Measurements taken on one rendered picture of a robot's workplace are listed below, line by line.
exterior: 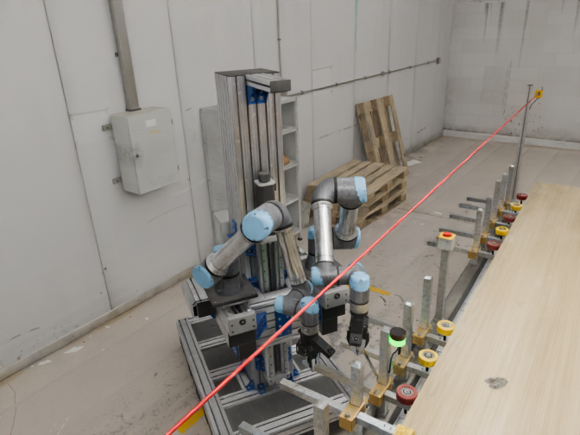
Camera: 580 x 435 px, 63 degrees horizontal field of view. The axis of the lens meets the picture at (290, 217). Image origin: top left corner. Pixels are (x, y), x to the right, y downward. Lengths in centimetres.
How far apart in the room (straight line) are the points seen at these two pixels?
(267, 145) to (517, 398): 151
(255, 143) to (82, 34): 186
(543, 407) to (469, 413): 27
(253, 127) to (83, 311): 238
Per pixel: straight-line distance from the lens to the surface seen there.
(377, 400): 202
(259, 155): 232
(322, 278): 189
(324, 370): 212
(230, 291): 229
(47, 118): 364
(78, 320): 412
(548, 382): 220
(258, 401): 294
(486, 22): 964
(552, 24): 941
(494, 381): 211
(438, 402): 198
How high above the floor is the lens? 225
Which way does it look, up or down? 23 degrees down
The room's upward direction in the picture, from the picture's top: 2 degrees counter-clockwise
